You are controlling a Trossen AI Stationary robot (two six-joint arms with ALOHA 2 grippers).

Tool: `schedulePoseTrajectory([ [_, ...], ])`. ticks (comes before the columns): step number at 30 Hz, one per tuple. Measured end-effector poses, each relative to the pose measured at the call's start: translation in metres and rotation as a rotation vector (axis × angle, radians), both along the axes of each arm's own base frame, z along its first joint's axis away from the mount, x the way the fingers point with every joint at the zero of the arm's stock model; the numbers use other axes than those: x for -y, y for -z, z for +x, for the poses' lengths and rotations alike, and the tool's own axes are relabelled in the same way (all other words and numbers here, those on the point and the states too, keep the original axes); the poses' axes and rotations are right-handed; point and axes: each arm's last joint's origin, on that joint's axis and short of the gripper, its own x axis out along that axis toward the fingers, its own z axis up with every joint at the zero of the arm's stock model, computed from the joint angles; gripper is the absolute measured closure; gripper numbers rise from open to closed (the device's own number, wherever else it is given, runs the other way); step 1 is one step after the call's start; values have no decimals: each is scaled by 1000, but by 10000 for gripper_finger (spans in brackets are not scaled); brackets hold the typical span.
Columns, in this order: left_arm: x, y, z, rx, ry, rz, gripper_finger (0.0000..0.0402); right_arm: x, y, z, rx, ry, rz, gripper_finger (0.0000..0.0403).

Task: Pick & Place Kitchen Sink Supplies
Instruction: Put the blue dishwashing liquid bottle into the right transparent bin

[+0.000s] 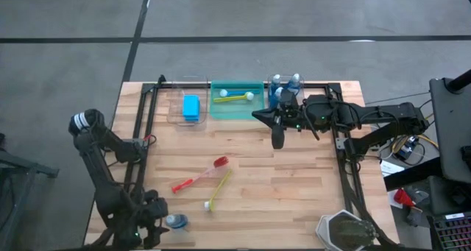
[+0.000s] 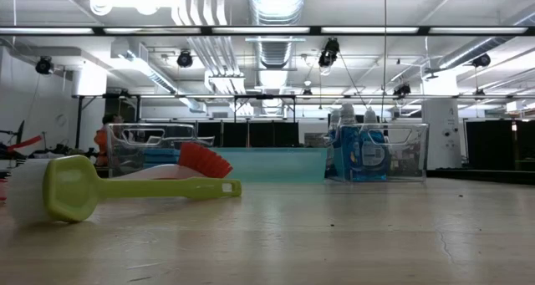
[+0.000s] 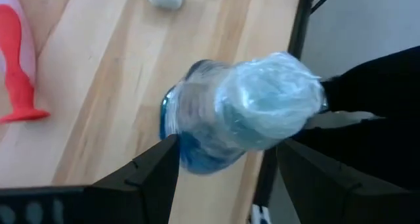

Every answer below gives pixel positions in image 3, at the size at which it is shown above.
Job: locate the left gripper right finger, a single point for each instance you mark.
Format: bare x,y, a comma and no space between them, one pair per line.
328,197

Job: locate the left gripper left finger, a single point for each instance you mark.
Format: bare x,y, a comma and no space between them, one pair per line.
147,191

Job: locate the blue dish soap bottle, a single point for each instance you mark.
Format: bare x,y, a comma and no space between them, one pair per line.
246,112

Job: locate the red dish brush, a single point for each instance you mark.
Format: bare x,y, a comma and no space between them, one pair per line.
16,79

